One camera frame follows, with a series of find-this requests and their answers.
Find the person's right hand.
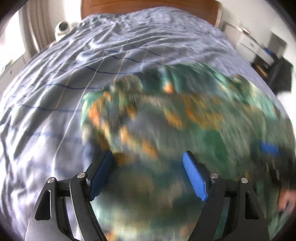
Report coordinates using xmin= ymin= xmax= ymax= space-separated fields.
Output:
xmin=277 ymin=188 xmax=296 ymax=213

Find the white security camera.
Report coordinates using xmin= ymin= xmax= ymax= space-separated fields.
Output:
xmin=55 ymin=21 xmax=78 ymax=42

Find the beige curtain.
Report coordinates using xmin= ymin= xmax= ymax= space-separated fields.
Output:
xmin=19 ymin=0 xmax=54 ymax=57

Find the green floral garment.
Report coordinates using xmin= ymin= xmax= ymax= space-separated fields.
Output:
xmin=80 ymin=63 xmax=295 ymax=240

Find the white desk with drawers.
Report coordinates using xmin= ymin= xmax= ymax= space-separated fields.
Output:
xmin=223 ymin=22 xmax=274 ymax=69

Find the wooden headboard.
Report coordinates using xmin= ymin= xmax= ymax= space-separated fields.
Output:
xmin=81 ymin=0 xmax=223 ymax=27

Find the blue plaid bed sheet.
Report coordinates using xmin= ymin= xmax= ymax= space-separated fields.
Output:
xmin=1 ymin=7 xmax=284 ymax=240

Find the black chair with jacket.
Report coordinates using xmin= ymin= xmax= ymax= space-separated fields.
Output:
xmin=251 ymin=57 xmax=293 ymax=95

